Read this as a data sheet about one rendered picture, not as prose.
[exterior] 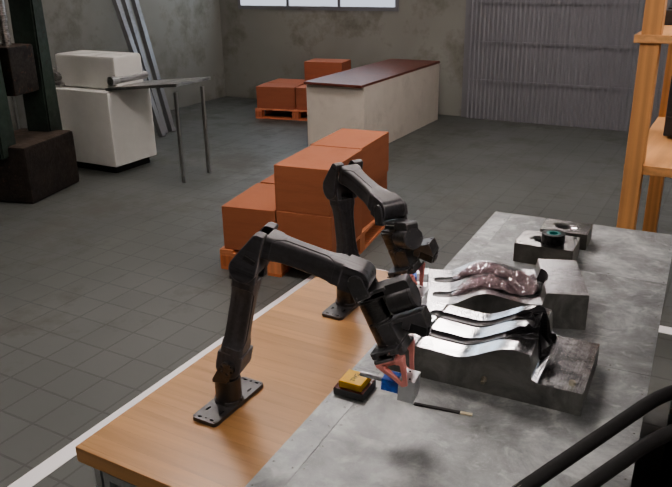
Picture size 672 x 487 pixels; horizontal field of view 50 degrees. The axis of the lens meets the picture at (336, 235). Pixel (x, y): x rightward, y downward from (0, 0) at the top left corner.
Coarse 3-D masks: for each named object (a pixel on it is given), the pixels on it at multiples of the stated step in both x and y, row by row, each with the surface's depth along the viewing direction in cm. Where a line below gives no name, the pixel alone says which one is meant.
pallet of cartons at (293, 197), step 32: (288, 160) 430; (320, 160) 429; (384, 160) 499; (256, 192) 467; (288, 192) 423; (320, 192) 415; (224, 224) 445; (256, 224) 437; (288, 224) 430; (320, 224) 422; (224, 256) 452
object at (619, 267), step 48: (480, 240) 273; (624, 240) 271; (624, 288) 231; (576, 336) 202; (624, 336) 201; (432, 384) 180; (624, 384) 179; (336, 432) 162; (384, 432) 162; (432, 432) 162; (480, 432) 161; (528, 432) 161; (576, 432) 161; (624, 432) 160; (288, 480) 147; (336, 480) 147; (384, 480) 147; (432, 480) 146; (480, 480) 146; (576, 480) 146; (624, 480) 146
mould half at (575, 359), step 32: (448, 320) 194; (480, 320) 194; (512, 320) 185; (416, 352) 181; (448, 352) 178; (480, 352) 174; (512, 352) 169; (576, 352) 182; (480, 384) 176; (512, 384) 172; (544, 384) 168; (576, 384) 168
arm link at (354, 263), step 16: (272, 224) 158; (256, 240) 151; (272, 240) 152; (288, 240) 153; (240, 256) 154; (256, 256) 153; (272, 256) 153; (288, 256) 153; (304, 256) 152; (320, 256) 151; (336, 256) 152; (352, 256) 154; (240, 272) 155; (256, 272) 155; (320, 272) 152; (336, 272) 150; (352, 272) 149; (368, 272) 150; (368, 288) 149
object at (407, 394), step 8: (368, 376) 160; (376, 376) 159; (384, 376) 158; (400, 376) 156; (408, 376) 156; (416, 376) 156; (384, 384) 157; (392, 384) 156; (408, 384) 154; (416, 384) 156; (400, 392) 156; (408, 392) 155; (416, 392) 157; (400, 400) 156; (408, 400) 156
